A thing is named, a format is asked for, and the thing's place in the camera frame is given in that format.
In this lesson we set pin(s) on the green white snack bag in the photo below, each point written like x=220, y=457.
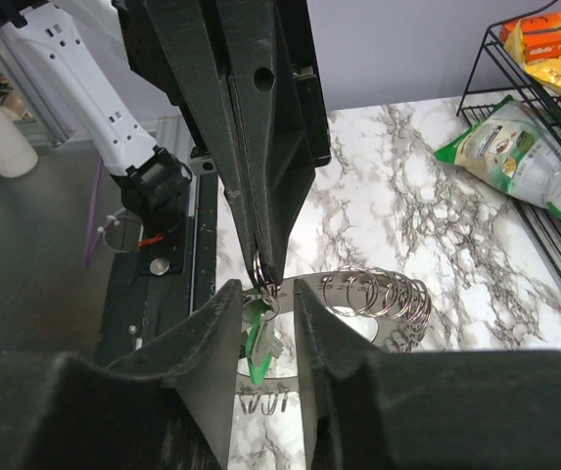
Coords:
x=511, y=152

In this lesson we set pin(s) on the yellow chips bag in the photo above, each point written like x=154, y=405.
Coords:
x=542, y=62

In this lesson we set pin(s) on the green key tag with key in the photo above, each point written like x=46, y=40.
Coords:
x=261, y=345

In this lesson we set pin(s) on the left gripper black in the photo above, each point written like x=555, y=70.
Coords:
x=246, y=78

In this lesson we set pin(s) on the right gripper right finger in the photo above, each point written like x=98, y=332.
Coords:
x=364, y=408

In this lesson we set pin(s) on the orange razor package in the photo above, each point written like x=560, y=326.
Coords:
x=533, y=38

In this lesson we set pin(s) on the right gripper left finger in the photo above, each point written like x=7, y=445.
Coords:
x=168, y=405

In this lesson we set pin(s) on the black wire shelf rack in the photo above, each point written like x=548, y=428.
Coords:
x=493, y=76

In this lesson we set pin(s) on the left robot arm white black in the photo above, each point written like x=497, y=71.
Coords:
x=245, y=78

